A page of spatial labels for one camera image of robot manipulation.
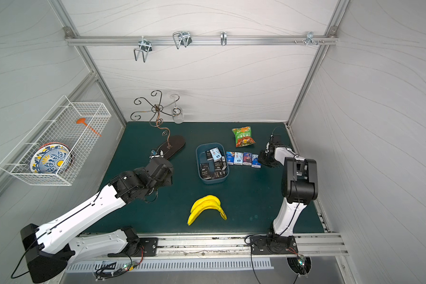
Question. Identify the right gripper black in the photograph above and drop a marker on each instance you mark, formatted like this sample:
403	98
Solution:
267	156

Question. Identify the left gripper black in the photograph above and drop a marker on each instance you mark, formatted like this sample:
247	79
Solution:
162	167

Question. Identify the teal plastic storage box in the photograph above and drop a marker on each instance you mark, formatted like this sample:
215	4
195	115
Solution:
211	172

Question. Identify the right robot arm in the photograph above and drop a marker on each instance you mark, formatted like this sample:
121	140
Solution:
299	186

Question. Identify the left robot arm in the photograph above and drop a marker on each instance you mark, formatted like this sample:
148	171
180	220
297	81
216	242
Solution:
50	248

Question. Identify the green snack bag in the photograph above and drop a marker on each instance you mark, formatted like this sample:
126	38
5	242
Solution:
243	137

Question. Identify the metal scroll stand dark base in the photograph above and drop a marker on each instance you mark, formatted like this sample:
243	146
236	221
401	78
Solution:
173	144

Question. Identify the white blue tissue pack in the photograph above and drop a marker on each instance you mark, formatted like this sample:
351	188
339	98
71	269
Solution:
216	154

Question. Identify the yellow banana bunch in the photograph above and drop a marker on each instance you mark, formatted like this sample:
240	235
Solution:
209	202

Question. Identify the clear glass cup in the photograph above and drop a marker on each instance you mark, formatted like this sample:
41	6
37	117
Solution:
177	112

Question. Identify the orange plastic spoon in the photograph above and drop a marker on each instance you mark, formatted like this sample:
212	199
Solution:
83	122

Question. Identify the blue yellow patterned plate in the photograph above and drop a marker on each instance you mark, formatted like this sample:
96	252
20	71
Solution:
51	158

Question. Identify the small metal hook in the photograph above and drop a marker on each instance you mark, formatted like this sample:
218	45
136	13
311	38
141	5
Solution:
223	38

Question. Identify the metal double hook left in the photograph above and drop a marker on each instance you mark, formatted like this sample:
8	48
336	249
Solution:
144	47

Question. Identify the metal double hook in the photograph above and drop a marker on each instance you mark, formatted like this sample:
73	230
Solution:
182	38
144	47

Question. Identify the metal double hook middle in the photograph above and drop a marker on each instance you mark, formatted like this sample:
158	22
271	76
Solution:
182	38

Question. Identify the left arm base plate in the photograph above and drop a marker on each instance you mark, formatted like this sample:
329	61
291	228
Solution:
149	246

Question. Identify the aluminium front rail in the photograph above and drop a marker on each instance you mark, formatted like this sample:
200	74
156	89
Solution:
233	245

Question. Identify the aluminium rail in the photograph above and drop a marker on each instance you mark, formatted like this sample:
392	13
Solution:
233	245
197	40

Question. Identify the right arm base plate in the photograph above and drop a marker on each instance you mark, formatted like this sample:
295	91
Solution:
263	244

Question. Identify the white wire basket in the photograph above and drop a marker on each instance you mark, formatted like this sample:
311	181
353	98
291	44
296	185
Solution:
58	126

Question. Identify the metal bracket hook right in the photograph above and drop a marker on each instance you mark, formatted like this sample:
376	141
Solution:
309	40

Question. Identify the aluminium top rail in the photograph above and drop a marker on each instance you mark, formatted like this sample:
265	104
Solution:
197	40

